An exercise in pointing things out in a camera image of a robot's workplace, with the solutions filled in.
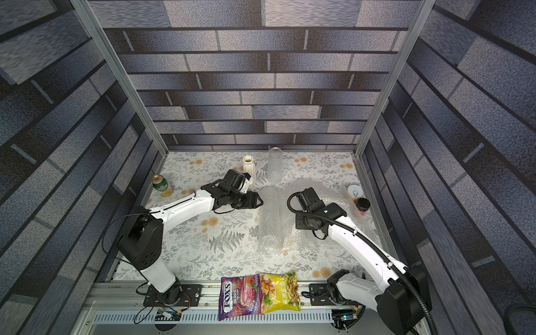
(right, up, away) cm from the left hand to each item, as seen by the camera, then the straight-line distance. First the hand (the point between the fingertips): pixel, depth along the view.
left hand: (259, 202), depth 86 cm
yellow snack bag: (+8, -30, -15) cm, 34 cm away
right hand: (+17, -6, -5) cm, 19 cm away
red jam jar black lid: (+47, -2, +6) cm, 47 cm away
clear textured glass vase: (+7, +14, +16) cm, 22 cm away
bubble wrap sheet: (+19, -15, -5) cm, 24 cm away
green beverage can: (-47, +8, +8) cm, 48 cm away
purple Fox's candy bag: (-6, -31, -15) cm, 35 cm away
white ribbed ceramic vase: (-5, +15, +9) cm, 18 cm away
